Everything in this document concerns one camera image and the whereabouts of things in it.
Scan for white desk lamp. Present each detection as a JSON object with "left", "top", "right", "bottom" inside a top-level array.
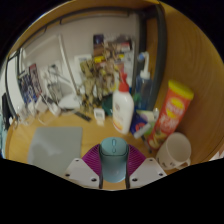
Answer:
[{"left": 19, "top": 33, "right": 82, "bottom": 111}]

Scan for blue and white box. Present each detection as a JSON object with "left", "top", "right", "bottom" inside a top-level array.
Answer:
[{"left": 129, "top": 111, "right": 152, "bottom": 139}]

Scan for light blue computer mouse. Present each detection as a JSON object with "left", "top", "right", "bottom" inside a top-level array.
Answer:
[{"left": 98, "top": 136, "right": 130, "bottom": 184}]

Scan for dark model kit box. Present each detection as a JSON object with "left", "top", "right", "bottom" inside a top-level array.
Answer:
[{"left": 92, "top": 33, "right": 136, "bottom": 78}]

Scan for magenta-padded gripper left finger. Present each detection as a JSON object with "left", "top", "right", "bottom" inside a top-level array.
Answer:
[{"left": 63, "top": 143, "right": 104, "bottom": 190}]

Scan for white power strip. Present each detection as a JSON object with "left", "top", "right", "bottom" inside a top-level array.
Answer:
[{"left": 34, "top": 96, "right": 63, "bottom": 117}]

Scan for pale green packet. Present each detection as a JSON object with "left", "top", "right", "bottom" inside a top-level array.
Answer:
[{"left": 139, "top": 109, "right": 160, "bottom": 129}]

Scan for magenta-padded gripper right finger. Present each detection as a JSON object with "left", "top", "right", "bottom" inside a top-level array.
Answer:
[{"left": 125, "top": 143, "right": 168, "bottom": 190}]

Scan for white mug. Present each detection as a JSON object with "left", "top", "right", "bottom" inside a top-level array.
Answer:
[{"left": 155, "top": 131, "right": 193, "bottom": 171}]

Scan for dark green round container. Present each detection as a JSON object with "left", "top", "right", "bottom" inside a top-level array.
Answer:
[{"left": 101, "top": 94, "right": 114, "bottom": 117}]

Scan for blue model kit box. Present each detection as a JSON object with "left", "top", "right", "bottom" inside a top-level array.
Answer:
[{"left": 17, "top": 63, "right": 44, "bottom": 104}]

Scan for grey mouse pad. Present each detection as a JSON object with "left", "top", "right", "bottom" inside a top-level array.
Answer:
[{"left": 27, "top": 126, "right": 84, "bottom": 177}]

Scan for red chips canister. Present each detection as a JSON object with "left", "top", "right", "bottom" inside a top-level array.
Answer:
[{"left": 147, "top": 79, "right": 195, "bottom": 150}]

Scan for black ruler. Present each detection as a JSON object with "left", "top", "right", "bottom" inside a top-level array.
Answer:
[{"left": 73, "top": 111, "right": 93, "bottom": 123}]

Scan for small white cube clock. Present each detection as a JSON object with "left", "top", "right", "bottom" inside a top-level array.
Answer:
[{"left": 93, "top": 107, "right": 106, "bottom": 126}]

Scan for brown tree figure toy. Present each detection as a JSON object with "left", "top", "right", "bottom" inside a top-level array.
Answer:
[{"left": 78, "top": 49, "right": 116, "bottom": 113}]

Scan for black pen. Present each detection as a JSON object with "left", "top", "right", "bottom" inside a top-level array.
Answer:
[{"left": 143, "top": 134, "right": 153, "bottom": 154}]

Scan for white red-capped pump bottle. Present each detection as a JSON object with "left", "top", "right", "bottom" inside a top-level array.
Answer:
[{"left": 111, "top": 71, "right": 135, "bottom": 136}]

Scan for clear blue spray bottle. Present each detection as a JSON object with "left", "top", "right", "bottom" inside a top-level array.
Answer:
[{"left": 133, "top": 51, "right": 156, "bottom": 111}]

